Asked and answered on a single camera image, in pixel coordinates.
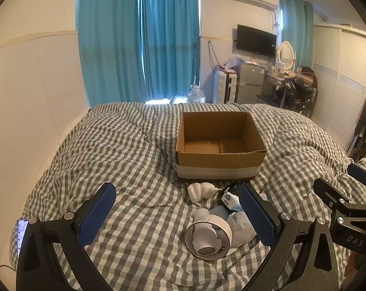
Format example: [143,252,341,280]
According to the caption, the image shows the white hair dryer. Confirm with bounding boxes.
[184,208,232,261]

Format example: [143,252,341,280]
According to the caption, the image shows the white socks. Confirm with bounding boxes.
[187,182,222,206]

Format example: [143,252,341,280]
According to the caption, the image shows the white cloth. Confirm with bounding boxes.
[227,211,257,248]

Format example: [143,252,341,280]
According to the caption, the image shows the black pouch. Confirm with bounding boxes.
[223,181,246,196]

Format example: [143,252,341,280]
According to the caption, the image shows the smartphone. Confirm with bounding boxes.
[16,219,29,256]

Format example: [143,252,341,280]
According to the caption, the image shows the black bag pile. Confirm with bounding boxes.
[273,66,318,118]

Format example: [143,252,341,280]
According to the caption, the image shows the dressing desk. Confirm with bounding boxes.
[257,74,287,98]

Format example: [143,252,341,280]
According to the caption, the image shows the white louvered wardrobe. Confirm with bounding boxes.
[312,24,366,151]

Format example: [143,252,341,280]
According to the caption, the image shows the cardboard box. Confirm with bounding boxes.
[176,111,266,181]

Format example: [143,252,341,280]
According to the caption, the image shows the silver mini fridge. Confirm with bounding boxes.
[236,64,264,105]

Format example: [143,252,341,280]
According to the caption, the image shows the oval white mirror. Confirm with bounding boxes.
[276,41,296,70]

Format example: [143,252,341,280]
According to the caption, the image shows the white suitcase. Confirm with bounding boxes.
[212,70,237,104]

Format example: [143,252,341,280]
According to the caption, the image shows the large water bottle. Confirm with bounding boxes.
[187,85,206,103]

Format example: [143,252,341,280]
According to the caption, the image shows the blue curtain right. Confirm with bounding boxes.
[280,0,314,68]

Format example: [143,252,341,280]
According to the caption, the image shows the blue curtain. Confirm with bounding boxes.
[280,0,314,68]
[76,0,201,106]

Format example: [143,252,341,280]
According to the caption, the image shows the blue curtain left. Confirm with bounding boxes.
[76,0,201,106]

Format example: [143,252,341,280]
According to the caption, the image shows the black wall television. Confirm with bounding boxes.
[236,24,277,58]

